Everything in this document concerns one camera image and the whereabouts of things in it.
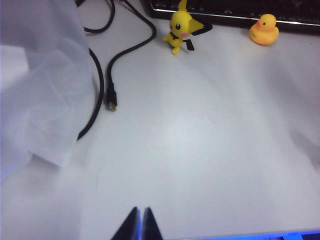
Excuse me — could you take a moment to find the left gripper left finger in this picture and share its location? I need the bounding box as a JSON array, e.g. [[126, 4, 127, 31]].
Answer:
[[110, 206, 143, 240]]

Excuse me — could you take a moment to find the yellow rubber duck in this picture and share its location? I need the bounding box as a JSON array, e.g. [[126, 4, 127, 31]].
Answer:
[[248, 13, 280, 46]]

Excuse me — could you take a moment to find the yellow Pichu figure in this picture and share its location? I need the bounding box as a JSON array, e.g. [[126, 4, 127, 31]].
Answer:
[[161, 0, 204, 55]]

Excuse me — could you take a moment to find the white translucent plastic sheet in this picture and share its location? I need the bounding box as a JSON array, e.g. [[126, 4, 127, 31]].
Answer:
[[0, 0, 91, 182]]

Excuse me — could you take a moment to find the black cable with USB plug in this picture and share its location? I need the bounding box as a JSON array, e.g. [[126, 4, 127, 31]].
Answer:
[[105, 0, 157, 113]]

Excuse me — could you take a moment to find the thin black cable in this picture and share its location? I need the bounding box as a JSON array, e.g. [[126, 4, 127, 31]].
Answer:
[[75, 0, 116, 141]]

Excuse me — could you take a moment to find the black mechanical keyboard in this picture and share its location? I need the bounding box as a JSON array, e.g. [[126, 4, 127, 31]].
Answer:
[[139, 0, 320, 29]]

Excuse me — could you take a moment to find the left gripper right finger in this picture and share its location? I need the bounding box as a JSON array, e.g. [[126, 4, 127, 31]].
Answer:
[[141, 206, 164, 240]]

